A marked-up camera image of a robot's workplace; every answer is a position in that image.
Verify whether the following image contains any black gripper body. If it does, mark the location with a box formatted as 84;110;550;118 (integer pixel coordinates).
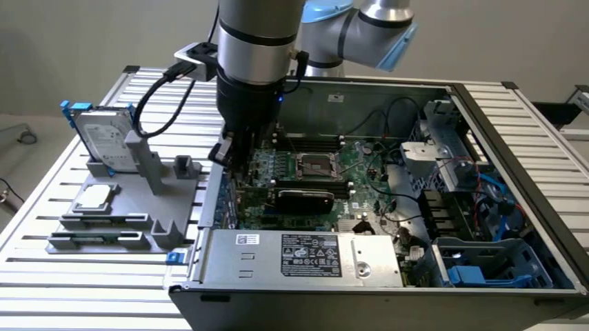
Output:
215;76;285;180

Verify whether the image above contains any black graphics card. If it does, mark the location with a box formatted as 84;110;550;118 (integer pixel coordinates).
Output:
232;187;336;221

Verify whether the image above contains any black RAM slot bank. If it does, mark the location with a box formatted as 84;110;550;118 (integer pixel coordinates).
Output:
271;178;356;200
273;131;347;153

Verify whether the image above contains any CPU socket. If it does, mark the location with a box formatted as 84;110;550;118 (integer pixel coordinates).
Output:
294;150;346;181

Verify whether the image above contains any silver hard disk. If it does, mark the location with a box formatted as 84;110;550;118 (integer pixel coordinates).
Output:
72;109;139;172

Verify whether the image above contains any grey parts rack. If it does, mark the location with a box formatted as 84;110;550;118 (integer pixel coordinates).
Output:
44;130;212;255

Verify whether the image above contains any silver CPU chip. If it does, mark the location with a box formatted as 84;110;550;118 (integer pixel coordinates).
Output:
76;183;113;210

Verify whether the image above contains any green motherboard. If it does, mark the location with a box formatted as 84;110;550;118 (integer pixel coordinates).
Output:
220;132;431;263

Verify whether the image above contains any silver power supply unit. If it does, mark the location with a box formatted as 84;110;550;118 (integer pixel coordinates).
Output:
187;228;404;289

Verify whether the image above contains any hard disk drive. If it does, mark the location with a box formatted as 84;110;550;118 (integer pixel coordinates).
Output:
58;99;135;177

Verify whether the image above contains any silver chipset heatsink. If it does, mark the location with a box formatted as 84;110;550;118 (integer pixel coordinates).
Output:
336;220;370;234

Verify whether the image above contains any green RAM stick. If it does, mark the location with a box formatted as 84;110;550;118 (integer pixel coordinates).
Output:
50;232;140;244

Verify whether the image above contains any grey caster wheel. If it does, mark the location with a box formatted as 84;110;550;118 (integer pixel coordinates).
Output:
0;123;37;144

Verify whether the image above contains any silver disk bay cage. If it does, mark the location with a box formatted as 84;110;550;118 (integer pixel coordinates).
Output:
398;99;490;192

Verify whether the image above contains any open black PC case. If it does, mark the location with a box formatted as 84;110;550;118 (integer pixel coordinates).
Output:
167;76;589;331

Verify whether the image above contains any blue plastic drive latch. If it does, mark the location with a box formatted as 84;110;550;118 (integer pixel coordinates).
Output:
446;264;487;287

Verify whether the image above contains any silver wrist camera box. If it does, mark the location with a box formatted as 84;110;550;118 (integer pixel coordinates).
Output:
173;41;219;83

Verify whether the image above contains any black camera cable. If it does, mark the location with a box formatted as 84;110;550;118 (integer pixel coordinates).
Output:
132;63;196;139

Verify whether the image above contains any black power wire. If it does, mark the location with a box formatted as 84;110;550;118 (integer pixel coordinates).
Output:
348;96;422;139

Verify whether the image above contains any thin black floor cable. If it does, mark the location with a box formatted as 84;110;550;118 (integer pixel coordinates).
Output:
0;177;26;210

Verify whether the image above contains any blue disk wire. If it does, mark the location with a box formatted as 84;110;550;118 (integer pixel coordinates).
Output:
478;172;521;242

